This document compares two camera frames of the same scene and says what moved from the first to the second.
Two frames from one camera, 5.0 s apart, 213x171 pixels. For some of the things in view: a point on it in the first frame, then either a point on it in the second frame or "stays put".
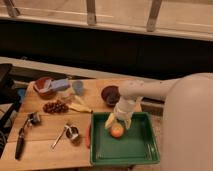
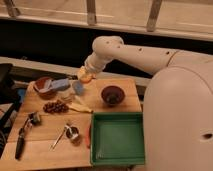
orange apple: [117, 130] -> [85, 75]
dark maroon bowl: [111, 95] stays put
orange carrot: [88, 136] stays put
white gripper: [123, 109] -> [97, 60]
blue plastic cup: [78, 87] stays put
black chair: [8, 96] stays put
